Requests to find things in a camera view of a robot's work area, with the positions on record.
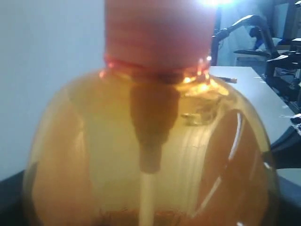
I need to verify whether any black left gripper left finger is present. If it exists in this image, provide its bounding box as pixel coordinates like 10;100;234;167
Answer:
0;170;43;226

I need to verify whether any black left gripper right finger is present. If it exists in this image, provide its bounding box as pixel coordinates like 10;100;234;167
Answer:
261;114;301;226

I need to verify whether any orange pump soap bottle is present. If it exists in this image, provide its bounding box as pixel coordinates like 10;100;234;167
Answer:
23;0;278;226

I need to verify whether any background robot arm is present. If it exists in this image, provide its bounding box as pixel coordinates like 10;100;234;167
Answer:
0;26;301;226

